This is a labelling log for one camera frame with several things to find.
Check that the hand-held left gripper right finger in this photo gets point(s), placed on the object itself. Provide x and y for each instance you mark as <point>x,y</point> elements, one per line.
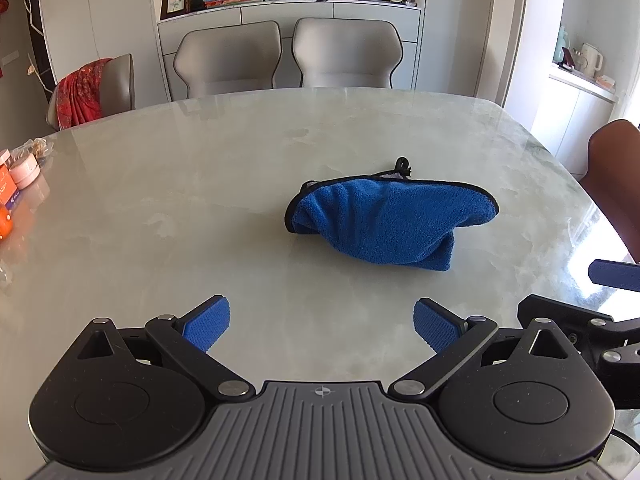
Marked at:
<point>436,325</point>

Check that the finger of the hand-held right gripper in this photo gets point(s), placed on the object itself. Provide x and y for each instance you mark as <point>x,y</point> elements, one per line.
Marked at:
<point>615,275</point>
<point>565,310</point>

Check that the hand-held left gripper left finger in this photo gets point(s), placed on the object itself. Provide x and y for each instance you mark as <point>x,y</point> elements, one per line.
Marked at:
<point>207,322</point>

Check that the blue towel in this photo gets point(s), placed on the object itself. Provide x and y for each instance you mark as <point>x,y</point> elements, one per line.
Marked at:
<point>385,220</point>

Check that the brown chair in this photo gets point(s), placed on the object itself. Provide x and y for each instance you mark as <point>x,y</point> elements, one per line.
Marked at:
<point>615,175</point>

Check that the white side counter cabinet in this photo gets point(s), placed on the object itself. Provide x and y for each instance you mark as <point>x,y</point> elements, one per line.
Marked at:
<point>575,120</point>

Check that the white kettle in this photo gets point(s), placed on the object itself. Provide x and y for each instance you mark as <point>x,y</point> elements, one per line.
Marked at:
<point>591,61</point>

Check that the orange round object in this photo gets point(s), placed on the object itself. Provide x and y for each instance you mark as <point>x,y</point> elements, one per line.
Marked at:
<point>4,222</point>

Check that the light green bottle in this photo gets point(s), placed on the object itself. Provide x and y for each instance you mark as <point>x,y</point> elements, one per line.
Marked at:
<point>561,45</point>

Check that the pink jar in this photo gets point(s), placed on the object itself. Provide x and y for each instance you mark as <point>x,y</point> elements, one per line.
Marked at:
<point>25,171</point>

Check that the clear plastic snack bag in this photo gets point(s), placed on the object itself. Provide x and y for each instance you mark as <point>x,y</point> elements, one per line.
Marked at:
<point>35,149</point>

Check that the orange box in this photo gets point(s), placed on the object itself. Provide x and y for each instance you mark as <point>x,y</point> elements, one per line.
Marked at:
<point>6,175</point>

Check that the beige chair with red cloth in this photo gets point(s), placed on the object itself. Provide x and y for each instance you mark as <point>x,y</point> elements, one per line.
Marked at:
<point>120,82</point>

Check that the red patterned cloth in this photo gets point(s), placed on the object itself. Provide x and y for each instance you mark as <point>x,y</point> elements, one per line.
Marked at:
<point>80,92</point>

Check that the beige dining chair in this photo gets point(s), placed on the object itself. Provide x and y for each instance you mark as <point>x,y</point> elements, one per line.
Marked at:
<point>345,52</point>
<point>227,60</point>

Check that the white branch decoration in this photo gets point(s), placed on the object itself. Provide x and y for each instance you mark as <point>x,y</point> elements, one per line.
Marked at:
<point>37,67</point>

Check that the framed flower picture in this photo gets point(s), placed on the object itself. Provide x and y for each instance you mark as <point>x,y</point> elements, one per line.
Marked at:
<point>175,4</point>

